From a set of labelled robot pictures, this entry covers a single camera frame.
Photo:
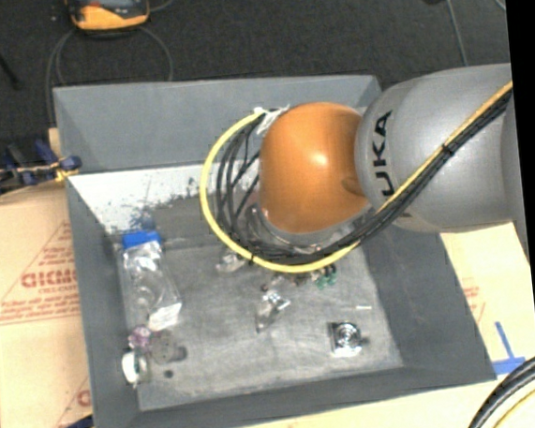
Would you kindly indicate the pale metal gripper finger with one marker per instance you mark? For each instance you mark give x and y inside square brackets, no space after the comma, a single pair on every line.
[271,308]

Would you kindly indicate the grey metal bin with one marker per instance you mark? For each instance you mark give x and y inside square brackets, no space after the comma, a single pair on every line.
[242,347]

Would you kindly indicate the clear glass thing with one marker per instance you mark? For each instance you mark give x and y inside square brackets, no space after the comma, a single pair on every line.
[231,262]

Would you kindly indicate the shiny square metal thing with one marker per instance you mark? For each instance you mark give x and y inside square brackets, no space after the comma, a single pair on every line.
[345,338]

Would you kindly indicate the small white stick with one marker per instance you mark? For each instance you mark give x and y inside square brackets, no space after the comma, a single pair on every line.
[364,308]

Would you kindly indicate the dark grey round thing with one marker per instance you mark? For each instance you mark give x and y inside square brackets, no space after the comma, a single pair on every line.
[165,348]

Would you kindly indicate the clear plastic bottle blue cap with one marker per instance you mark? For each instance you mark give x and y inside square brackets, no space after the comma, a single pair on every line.
[147,271]

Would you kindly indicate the small purple thing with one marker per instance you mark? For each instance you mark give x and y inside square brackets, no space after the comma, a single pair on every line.
[141,335]

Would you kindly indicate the white and green round thing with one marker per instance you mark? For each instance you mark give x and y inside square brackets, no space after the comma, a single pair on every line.
[132,366]

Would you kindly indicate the brown cardboard board red print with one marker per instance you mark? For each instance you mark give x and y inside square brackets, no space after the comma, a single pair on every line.
[36,353]

